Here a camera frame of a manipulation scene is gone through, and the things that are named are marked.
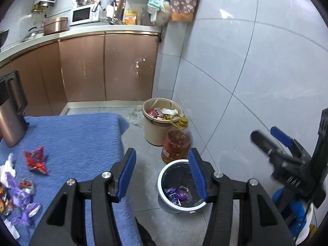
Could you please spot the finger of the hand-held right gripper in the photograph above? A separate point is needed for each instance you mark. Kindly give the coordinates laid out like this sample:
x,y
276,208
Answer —
x,y
260,139
280,134

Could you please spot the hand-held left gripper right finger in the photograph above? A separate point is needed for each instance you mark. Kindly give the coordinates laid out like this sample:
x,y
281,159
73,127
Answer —
x,y
198,176

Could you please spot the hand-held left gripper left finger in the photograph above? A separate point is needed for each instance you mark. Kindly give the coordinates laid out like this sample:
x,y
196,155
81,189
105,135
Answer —
x,y
126,175

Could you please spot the white bin with black liner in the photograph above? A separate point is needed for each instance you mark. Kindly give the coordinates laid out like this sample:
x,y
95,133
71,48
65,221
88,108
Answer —
x,y
166,201

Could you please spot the red snack wrapper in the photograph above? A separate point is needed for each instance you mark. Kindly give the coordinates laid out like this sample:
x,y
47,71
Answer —
x,y
35,161

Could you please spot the small white paper scrap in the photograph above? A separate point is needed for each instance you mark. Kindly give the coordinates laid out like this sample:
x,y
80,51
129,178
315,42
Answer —
x,y
11,228

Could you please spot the person's right hand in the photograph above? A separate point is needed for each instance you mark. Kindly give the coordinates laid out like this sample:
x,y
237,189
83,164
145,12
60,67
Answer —
x,y
294,207

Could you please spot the cooking oil bottle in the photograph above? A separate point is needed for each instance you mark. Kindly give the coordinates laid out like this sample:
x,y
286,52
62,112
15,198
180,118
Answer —
x,y
176,148

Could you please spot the beige bin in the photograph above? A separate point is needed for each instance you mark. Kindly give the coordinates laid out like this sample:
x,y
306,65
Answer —
x,y
153,130

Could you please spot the blue towel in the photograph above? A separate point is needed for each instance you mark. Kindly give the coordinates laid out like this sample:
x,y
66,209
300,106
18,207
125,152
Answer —
x,y
76,143

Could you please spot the clear plastic bag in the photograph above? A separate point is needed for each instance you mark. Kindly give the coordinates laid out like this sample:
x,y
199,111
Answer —
x,y
135,116

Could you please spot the clear wrapper with red print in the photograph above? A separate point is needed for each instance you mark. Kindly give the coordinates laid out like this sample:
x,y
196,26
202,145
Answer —
x,y
25,184

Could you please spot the copper kitchen cabinet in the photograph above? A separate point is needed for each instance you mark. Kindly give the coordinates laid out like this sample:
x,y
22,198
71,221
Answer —
x,y
84,66

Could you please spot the orange and dark wrapper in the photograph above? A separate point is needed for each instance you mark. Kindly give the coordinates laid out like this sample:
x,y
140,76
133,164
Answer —
x,y
5,201

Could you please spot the steel kettle with black lid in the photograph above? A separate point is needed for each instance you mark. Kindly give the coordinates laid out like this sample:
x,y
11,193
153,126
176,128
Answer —
x,y
10,123

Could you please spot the floral cloth bag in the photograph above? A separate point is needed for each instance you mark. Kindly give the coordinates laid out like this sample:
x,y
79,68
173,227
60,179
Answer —
x,y
184,5

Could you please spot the yellow box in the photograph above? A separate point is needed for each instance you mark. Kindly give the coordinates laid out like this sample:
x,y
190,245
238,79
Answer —
x,y
130,18

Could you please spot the white plastic bag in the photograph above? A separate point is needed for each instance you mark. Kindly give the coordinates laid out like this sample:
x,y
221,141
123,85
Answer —
x,y
160,16

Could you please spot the copper rice cooker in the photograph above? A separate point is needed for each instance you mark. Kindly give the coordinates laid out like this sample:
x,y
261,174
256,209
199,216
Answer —
x,y
56,27

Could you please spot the white microwave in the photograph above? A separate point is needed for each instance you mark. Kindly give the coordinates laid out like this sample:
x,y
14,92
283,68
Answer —
x,y
82,15

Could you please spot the steel pot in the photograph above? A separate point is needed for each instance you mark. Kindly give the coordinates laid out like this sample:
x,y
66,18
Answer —
x,y
33,33

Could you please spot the lidded pot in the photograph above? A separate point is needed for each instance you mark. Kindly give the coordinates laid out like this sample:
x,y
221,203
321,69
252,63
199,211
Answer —
x,y
87,0

